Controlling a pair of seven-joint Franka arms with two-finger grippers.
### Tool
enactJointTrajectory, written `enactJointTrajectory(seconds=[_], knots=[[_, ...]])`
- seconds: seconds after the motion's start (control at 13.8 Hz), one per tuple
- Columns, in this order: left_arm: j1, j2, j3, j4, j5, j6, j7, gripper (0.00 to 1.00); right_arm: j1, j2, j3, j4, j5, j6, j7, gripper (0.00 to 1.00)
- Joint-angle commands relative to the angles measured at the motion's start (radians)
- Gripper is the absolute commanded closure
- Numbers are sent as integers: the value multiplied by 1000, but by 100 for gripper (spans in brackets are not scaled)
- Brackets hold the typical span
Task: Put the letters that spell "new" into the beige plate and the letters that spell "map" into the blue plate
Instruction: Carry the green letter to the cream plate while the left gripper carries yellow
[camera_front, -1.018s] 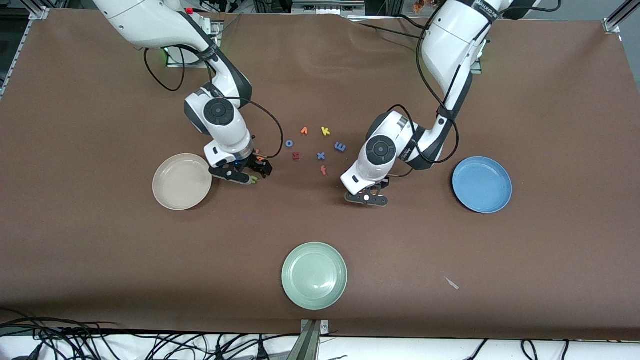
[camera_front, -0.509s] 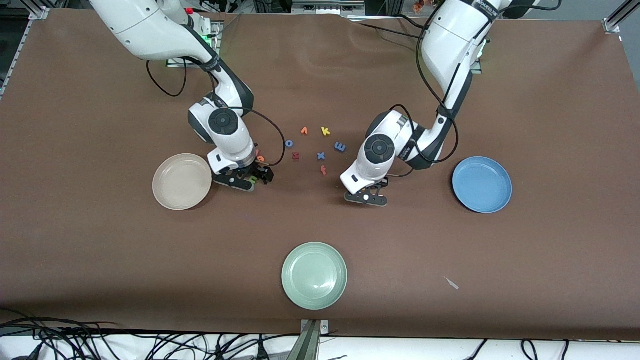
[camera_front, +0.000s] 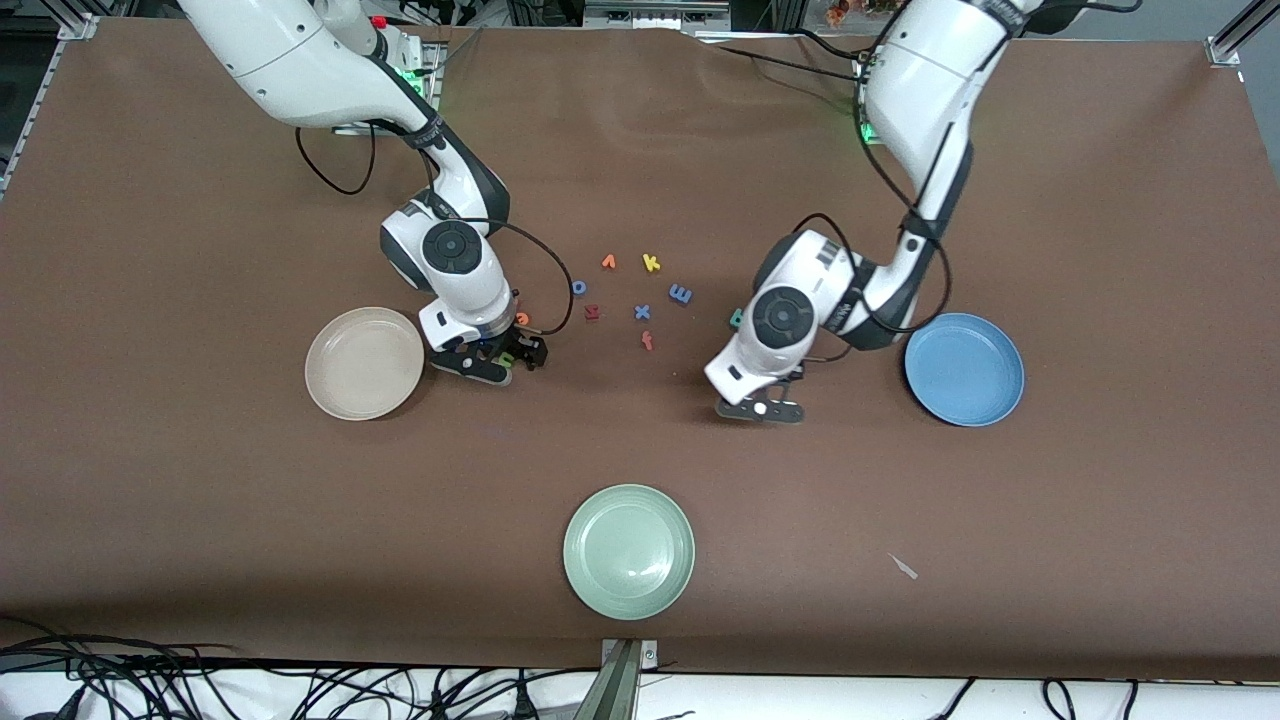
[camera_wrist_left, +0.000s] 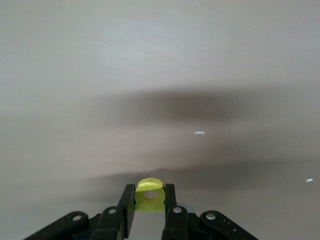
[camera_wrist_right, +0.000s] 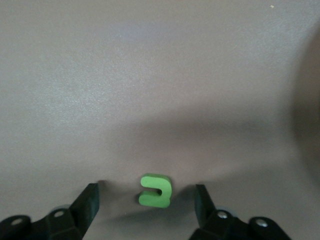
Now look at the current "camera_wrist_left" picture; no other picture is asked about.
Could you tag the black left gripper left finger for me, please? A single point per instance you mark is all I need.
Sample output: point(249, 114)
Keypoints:
point(128, 200)

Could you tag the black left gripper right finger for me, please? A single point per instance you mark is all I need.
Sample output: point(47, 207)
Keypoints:
point(170, 197)

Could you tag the yellow foam letter with hole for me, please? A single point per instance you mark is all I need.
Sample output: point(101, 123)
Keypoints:
point(150, 206)

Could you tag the brown table cover sheet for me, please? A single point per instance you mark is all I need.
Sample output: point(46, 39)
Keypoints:
point(100, 62)

